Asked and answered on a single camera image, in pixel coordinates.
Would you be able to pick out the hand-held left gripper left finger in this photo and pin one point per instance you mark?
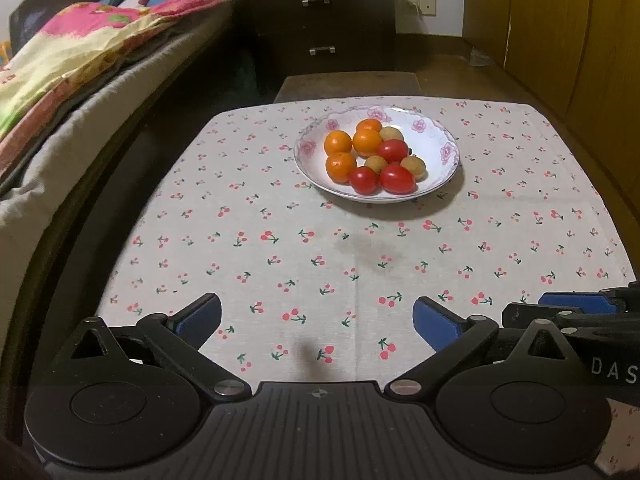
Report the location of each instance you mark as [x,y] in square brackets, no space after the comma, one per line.
[200,317]

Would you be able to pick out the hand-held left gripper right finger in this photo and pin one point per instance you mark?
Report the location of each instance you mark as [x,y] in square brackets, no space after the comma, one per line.
[435,327]

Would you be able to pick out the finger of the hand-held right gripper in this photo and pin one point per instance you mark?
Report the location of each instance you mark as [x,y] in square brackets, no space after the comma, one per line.
[520,315]
[575,302]

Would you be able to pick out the white floral plate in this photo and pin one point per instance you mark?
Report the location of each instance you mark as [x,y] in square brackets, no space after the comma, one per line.
[430,185]

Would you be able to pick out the oblong red tomato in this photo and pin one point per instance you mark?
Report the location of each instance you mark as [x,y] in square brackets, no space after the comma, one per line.
[397,179]

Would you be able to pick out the tan longan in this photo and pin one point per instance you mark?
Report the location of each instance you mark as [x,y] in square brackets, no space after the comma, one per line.
[413,166]
[375,163]
[392,133]

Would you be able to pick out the round red tomato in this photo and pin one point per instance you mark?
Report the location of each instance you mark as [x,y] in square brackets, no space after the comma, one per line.
[363,180]

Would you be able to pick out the red tomato with stem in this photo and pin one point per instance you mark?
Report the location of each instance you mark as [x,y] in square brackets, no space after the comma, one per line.
[393,150]

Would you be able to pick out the orange mandarin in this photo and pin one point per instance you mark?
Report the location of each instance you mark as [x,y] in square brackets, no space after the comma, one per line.
[367,142]
[370,124]
[341,166]
[338,142]

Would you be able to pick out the cherry print tablecloth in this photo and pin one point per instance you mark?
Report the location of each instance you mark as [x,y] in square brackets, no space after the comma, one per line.
[250,240]

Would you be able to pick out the brown wooden stool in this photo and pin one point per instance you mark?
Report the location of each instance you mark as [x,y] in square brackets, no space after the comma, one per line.
[350,87]

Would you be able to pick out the yellow wooden wardrobe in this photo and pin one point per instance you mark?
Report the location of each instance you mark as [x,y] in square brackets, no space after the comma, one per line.
[550,30]

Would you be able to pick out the floral pink yellow blanket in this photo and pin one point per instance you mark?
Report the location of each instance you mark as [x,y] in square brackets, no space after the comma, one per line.
[65,45]

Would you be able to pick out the dark wooden nightstand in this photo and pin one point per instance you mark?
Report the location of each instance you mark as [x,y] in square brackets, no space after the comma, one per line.
[350,30]

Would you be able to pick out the dark wooden bed frame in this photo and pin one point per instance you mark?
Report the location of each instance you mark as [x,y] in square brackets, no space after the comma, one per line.
[125,125]

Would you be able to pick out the white wall socket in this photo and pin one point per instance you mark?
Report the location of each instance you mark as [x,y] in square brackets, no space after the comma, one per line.
[421,6]

